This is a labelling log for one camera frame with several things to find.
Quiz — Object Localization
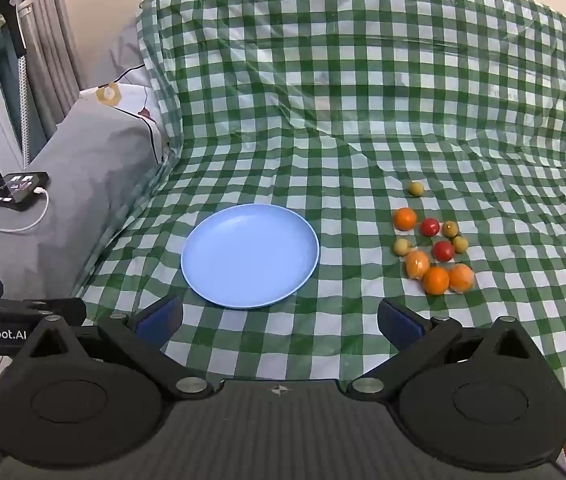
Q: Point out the orange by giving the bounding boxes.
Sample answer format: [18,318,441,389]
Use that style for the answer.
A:
[448,263,475,294]
[405,249,431,281]

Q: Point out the orange tangerine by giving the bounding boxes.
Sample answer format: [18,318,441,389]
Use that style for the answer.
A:
[393,207,417,232]
[421,266,450,296]

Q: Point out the red tomato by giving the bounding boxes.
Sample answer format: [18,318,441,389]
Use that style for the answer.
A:
[432,240,456,262]
[420,218,440,237]

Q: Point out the yellow-green small fruit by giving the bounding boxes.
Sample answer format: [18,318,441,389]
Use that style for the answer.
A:
[393,237,412,257]

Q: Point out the black smartphone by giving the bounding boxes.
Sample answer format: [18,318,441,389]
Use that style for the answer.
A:
[0,171,50,211]

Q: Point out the grey sofa armrest cover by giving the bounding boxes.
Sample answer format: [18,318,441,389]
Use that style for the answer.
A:
[0,99,161,299]

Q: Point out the light blue plate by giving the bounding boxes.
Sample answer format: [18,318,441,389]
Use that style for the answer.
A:
[181,204,320,310]

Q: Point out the grey curtain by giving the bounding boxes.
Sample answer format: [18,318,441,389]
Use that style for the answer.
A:
[20,0,83,138]

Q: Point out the floral white pillow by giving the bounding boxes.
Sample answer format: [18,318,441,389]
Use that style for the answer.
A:
[80,20,170,164]

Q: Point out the green checkered tablecloth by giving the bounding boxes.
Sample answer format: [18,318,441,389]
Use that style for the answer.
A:
[81,0,566,390]

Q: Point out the white charging cable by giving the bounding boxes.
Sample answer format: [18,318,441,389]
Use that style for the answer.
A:
[0,186,50,236]

